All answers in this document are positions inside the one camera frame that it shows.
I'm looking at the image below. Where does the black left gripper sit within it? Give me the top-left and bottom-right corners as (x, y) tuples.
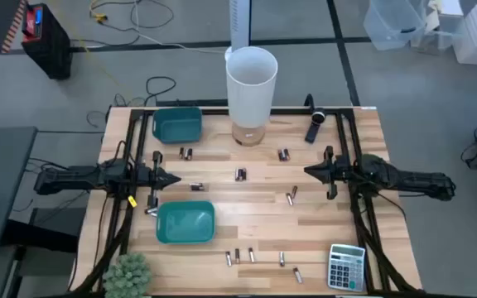
(137, 151), (181, 209)

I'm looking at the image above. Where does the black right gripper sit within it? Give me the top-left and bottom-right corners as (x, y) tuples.
(303, 145), (350, 200)

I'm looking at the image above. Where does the teal plastic bin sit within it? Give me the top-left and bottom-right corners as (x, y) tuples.
(155, 200), (217, 245)
(152, 106), (204, 145)

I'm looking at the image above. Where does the black webcam on stand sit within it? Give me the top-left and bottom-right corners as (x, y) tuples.
(304, 107), (328, 145)

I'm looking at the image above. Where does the white shade wooden base lamp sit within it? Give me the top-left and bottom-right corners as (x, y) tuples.
(224, 46), (279, 147)

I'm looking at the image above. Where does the grey desk calculator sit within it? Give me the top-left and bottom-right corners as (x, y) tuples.
(327, 243), (367, 293)

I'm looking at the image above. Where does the green artificial plant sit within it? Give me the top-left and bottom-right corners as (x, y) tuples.
(102, 252), (153, 298)

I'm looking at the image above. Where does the clear plastic storage bin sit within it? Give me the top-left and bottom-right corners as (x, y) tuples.
(362, 0), (428, 51)
(410, 0), (465, 55)

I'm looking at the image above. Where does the white black floor stand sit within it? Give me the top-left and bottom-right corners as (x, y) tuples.
(224, 0), (251, 63)

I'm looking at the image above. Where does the black red tool case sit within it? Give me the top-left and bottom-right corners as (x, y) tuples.
(21, 2), (74, 80)

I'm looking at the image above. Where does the black looped floor cable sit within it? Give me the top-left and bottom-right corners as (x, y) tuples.
(144, 75), (177, 107)
(129, 0), (176, 30)

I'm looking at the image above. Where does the long yellow cable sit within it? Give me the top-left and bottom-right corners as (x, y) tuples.
(72, 36), (136, 107)

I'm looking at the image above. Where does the black desk base plate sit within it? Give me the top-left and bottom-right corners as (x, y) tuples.
(2, 206), (87, 254)

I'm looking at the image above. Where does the white floor cable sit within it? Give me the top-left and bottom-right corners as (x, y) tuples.
(134, 0), (228, 55)

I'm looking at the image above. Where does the yellow plug cable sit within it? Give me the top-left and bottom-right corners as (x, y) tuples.
(89, 0), (109, 24)

